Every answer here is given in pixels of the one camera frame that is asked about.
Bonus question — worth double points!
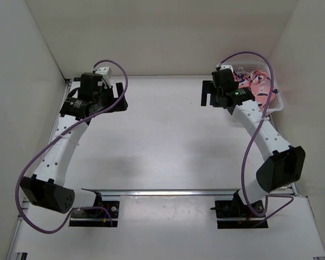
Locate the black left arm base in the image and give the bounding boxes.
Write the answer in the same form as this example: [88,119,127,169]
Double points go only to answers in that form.
[69,191,120,228]

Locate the pink shark print shorts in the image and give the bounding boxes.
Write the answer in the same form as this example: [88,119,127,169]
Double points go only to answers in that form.
[233,69,271,111]

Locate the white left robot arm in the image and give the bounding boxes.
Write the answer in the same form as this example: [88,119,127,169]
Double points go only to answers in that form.
[16,71,128,217]

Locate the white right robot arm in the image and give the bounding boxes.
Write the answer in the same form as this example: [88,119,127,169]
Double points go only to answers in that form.
[201,68,306,217]

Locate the aluminium front rail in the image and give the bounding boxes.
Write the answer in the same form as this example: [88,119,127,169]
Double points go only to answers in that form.
[98,189,237,197]

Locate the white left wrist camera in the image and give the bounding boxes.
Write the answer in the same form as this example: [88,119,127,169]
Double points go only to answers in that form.
[92,66,112,88]

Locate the aluminium left side rail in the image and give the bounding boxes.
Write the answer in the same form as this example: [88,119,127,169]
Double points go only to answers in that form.
[5,79,73,259]

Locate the aluminium rail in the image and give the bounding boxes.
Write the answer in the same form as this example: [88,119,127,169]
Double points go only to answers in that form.
[98,189,237,197]
[5,79,73,259]
[269,115,325,259]

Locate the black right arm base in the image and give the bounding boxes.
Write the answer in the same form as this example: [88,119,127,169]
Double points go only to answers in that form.
[210,191,268,229]

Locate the aluminium right side rail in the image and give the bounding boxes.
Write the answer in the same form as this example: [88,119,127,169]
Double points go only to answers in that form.
[269,115,325,259]

